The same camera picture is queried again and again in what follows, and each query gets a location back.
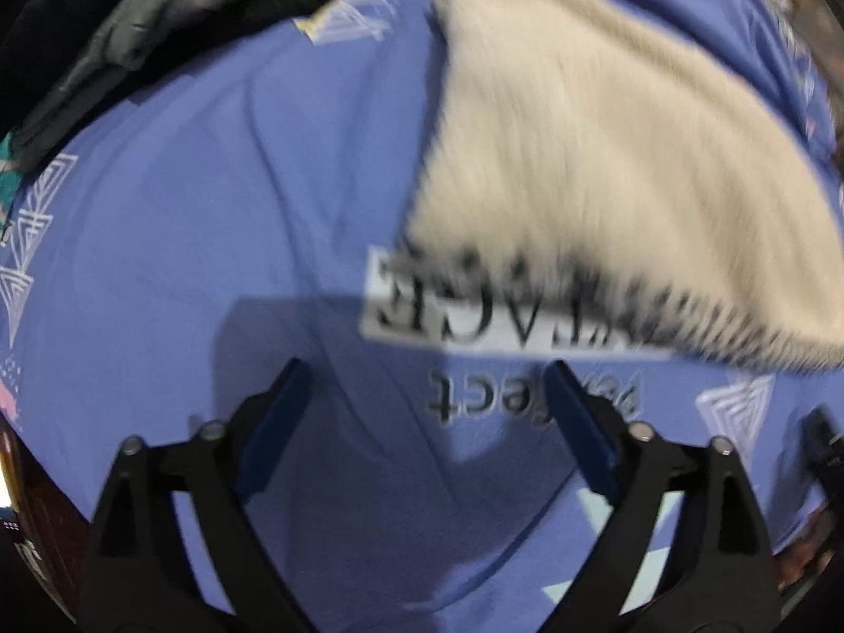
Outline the white black patterned sweater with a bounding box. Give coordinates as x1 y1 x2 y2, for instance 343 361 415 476
389 0 842 370

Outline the blue patterned bed sheet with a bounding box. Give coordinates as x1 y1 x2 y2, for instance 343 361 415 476
2 0 842 631

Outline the teal patterned pillow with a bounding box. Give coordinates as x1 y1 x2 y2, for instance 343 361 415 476
0 131 34 234

